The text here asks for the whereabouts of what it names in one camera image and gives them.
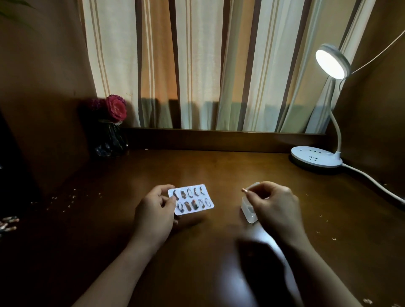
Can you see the person's left forearm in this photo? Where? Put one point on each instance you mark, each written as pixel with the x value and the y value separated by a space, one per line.
pixel 117 275

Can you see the silver pill blister pack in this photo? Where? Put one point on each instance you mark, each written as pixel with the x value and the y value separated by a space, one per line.
pixel 191 199

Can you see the person's right fingers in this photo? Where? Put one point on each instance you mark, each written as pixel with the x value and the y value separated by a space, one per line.
pixel 258 191

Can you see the person's right hand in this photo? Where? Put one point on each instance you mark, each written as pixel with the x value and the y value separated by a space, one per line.
pixel 278 212

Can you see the person's left thumb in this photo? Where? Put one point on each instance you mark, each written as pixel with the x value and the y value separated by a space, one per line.
pixel 170 205

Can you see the person's left hand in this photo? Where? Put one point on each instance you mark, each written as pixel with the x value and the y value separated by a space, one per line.
pixel 153 218

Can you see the red artificial flower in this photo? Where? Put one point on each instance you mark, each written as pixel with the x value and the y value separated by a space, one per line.
pixel 115 108

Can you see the white desk lamp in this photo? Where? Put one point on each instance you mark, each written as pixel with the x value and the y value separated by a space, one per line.
pixel 330 104

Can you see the striped curtain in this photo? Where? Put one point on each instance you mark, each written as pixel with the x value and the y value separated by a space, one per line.
pixel 218 63

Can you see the clear plastic pill box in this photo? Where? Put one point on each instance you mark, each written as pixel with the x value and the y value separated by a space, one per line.
pixel 248 208

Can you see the person's right forearm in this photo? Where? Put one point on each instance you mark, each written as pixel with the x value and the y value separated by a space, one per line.
pixel 319 272

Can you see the dark glass vase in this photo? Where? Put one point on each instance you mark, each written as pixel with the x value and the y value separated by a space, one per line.
pixel 109 139

